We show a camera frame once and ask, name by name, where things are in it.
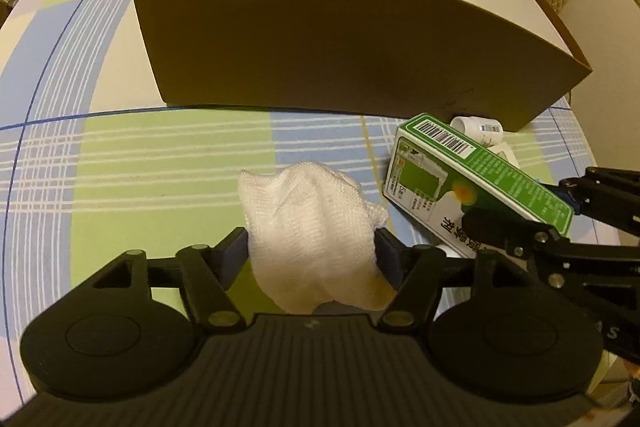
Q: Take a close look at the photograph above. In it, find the green white carton box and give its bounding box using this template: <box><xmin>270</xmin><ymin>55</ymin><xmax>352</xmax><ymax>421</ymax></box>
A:
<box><xmin>384</xmin><ymin>114</ymin><xmax>574</xmax><ymax>258</ymax></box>

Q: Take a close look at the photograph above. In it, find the white knitted sock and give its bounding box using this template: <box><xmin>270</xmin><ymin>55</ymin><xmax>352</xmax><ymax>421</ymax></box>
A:
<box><xmin>238</xmin><ymin>161</ymin><xmax>396</xmax><ymax>314</ymax></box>

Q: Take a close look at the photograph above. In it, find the white plastic rack holder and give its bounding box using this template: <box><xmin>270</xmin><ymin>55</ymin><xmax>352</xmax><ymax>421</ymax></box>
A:
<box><xmin>488</xmin><ymin>141</ymin><xmax>520</xmax><ymax>169</ymax></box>

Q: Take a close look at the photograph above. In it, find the small white pill bottle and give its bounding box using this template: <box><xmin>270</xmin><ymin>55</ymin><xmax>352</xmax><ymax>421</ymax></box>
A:
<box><xmin>450</xmin><ymin>116</ymin><xmax>503</xmax><ymax>147</ymax></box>

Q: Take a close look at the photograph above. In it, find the brown cardboard storage box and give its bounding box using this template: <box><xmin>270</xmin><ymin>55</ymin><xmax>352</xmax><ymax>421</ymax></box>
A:
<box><xmin>134</xmin><ymin>0</ymin><xmax>591</xmax><ymax>131</ymax></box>

